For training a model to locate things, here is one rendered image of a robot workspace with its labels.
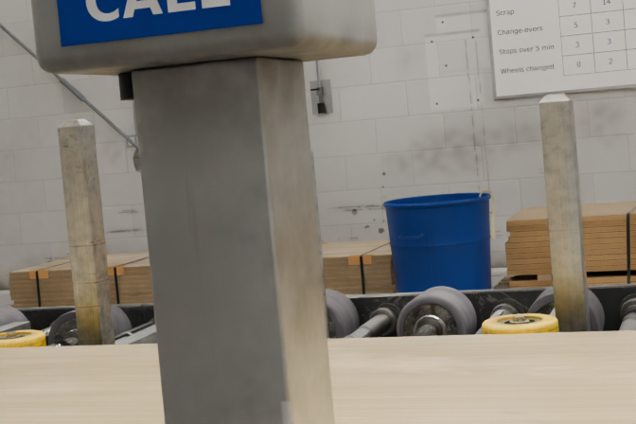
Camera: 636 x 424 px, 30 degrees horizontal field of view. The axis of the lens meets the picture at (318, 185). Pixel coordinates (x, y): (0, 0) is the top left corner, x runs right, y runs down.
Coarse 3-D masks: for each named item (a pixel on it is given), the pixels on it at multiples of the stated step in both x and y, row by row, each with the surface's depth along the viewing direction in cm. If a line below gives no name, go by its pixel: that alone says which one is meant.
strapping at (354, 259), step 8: (376, 248) 666; (352, 256) 640; (360, 256) 639; (368, 256) 637; (352, 264) 641; (360, 264) 639; (32, 272) 709; (40, 272) 707; (112, 272) 691; (120, 272) 689; (40, 304) 709
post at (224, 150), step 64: (192, 64) 30; (256, 64) 29; (192, 128) 30; (256, 128) 29; (192, 192) 30; (256, 192) 29; (192, 256) 30; (256, 256) 29; (192, 320) 30; (256, 320) 30; (320, 320) 32; (192, 384) 30; (256, 384) 30; (320, 384) 32
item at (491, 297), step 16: (528, 288) 191; (544, 288) 189; (592, 288) 186; (608, 288) 186; (624, 288) 185; (128, 304) 213; (144, 304) 211; (368, 304) 198; (400, 304) 196; (480, 304) 192; (528, 304) 190; (608, 304) 186; (32, 320) 218; (48, 320) 217; (144, 320) 211; (368, 320) 198; (480, 320) 192; (608, 320) 186; (384, 336) 197
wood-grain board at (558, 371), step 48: (432, 336) 124; (480, 336) 122; (528, 336) 120; (576, 336) 117; (624, 336) 115; (0, 384) 119; (48, 384) 116; (96, 384) 114; (144, 384) 112; (336, 384) 105; (384, 384) 104; (432, 384) 102; (480, 384) 100; (528, 384) 99; (576, 384) 97; (624, 384) 96
